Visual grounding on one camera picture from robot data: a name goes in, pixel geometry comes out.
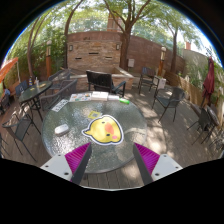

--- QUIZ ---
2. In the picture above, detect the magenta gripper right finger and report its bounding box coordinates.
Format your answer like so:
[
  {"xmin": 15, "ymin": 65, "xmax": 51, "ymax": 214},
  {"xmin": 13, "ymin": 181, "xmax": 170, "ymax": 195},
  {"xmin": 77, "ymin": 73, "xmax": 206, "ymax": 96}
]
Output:
[{"xmin": 133, "ymin": 143, "xmax": 160, "ymax": 185}]

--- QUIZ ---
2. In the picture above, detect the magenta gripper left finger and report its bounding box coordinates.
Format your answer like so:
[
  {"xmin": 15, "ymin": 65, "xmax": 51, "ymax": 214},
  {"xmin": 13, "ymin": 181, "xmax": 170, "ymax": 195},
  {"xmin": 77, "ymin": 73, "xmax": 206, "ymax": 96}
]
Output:
[{"xmin": 65, "ymin": 143, "xmax": 92, "ymax": 185}]

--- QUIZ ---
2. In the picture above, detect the round glass patio table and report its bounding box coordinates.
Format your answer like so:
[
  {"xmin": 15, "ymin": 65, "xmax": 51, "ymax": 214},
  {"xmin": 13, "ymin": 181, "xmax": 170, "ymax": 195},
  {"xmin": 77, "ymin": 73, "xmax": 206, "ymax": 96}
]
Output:
[{"xmin": 42, "ymin": 101, "xmax": 147, "ymax": 173}]

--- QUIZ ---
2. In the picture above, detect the yellow sticky note card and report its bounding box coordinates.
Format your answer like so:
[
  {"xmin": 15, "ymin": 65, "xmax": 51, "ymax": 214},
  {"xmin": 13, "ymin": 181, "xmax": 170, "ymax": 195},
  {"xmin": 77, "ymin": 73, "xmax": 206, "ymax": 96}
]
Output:
[{"xmin": 88, "ymin": 111, "xmax": 102, "ymax": 119}]

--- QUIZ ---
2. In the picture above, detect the white keypad card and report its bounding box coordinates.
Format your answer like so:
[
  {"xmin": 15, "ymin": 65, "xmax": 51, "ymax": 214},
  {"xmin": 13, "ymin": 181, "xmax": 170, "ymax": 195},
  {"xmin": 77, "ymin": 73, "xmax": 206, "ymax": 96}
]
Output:
[{"xmin": 51, "ymin": 99, "xmax": 69, "ymax": 112}]

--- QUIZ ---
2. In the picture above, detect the illustrated open booklet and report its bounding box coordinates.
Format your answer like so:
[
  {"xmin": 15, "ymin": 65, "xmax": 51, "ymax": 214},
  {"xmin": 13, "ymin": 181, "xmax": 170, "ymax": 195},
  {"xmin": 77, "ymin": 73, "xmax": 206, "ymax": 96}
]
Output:
[{"xmin": 69, "ymin": 93, "xmax": 91, "ymax": 102}]

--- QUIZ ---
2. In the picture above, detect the green marker pen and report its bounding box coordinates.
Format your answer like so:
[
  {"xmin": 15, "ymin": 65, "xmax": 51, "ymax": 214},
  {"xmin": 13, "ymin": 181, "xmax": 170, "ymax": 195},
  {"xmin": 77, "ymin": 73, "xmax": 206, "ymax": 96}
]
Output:
[{"xmin": 119, "ymin": 98, "xmax": 130, "ymax": 105}]

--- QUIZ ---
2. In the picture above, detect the black mesh chair left of table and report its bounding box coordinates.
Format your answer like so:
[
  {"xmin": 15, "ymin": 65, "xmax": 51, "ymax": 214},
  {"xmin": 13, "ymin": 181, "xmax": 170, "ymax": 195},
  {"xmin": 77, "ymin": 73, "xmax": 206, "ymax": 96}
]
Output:
[{"xmin": 40, "ymin": 79, "xmax": 77, "ymax": 111}]

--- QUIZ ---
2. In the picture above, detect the black mesh chair left front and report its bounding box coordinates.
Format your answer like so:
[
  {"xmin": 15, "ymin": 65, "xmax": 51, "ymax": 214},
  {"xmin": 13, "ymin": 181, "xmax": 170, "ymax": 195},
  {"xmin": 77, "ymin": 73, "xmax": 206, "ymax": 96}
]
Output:
[{"xmin": 2, "ymin": 114, "xmax": 40, "ymax": 161}]

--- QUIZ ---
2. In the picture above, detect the black mesh chair right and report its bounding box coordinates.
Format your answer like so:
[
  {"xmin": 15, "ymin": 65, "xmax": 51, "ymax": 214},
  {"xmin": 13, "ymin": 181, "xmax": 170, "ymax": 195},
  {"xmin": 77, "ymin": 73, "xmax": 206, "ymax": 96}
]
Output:
[{"xmin": 151, "ymin": 86, "xmax": 186, "ymax": 123}]

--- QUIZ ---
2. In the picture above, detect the black chair far right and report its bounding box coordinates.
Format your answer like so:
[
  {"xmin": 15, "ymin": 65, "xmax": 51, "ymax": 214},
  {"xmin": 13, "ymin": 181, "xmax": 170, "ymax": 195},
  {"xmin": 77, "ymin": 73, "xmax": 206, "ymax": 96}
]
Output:
[{"xmin": 193, "ymin": 106, "xmax": 220, "ymax": 141}]

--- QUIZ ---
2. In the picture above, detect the small round glass side table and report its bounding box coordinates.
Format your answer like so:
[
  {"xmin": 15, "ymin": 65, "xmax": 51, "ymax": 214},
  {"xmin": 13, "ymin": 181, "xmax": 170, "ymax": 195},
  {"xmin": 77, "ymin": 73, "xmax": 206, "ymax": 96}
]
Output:
[{"xmin": 19, "ymin": 81, "xmax": 52, "ymax": 116}]

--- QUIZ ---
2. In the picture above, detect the black chair behind table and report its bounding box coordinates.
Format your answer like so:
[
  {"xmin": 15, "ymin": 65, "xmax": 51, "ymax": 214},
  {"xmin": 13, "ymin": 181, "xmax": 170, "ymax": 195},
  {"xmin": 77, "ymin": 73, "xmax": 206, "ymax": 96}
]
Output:
[{"xmin": 86, "ymin": 70, "xmax": 126, "ymax": 96}]

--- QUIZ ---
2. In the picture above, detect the black chair far back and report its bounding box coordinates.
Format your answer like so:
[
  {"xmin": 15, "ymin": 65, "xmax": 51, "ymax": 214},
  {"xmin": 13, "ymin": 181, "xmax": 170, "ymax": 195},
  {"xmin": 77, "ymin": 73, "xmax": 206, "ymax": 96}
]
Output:
[{"xmin": 138, "ymin": 67, "xmax": 155, "ymax": 89}]

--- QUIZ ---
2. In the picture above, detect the closed maroon patio umbrella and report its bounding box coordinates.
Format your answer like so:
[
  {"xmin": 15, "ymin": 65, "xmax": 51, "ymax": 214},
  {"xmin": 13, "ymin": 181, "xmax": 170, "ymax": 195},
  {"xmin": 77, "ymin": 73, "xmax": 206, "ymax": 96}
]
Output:
[{"xmin": 202, "ymin": 57, "xmax": 215, "ymax": 104}]

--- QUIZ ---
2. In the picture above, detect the orange umbrella canopy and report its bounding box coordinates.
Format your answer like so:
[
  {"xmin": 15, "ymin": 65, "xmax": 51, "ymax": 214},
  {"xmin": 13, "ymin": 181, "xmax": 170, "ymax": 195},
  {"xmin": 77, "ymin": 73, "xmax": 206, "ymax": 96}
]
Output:
[{"xmin": 0, "ymin": 57, "xmax": 18, "ymax": 83}]

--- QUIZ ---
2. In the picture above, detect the stone brick fountain wall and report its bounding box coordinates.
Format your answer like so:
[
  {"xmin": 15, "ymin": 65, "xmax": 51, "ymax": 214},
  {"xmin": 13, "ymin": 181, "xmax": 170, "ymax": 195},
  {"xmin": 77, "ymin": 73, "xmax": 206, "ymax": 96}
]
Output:
[{"xmin": 67, "ymin": 31, "xmax": 134, "ymax": 91}]

